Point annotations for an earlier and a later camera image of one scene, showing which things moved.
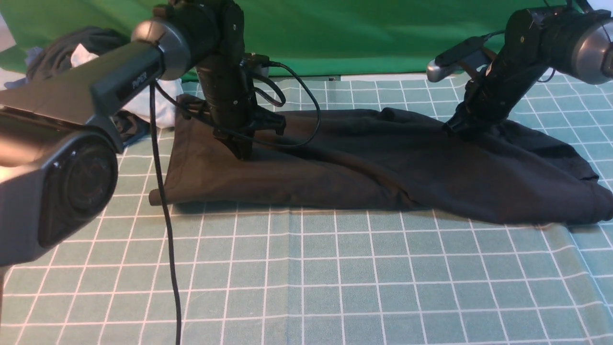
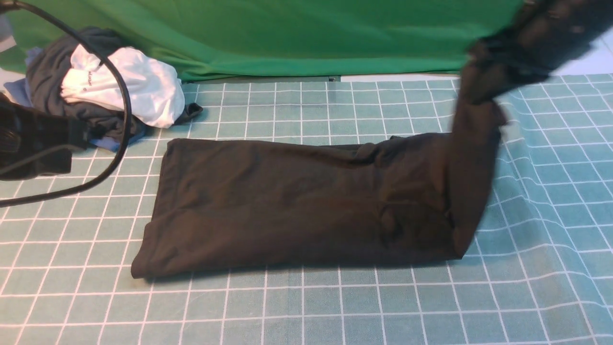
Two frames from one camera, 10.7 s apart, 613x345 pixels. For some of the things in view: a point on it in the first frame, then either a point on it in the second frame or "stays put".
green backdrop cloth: x=298 y=39 stays put
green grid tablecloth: x=160 y=274 stays put
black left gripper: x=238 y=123 to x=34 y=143
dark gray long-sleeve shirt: x=375 y=157 to x=217 y=204
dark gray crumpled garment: x=56 y=56 stays put
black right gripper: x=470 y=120 to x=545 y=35
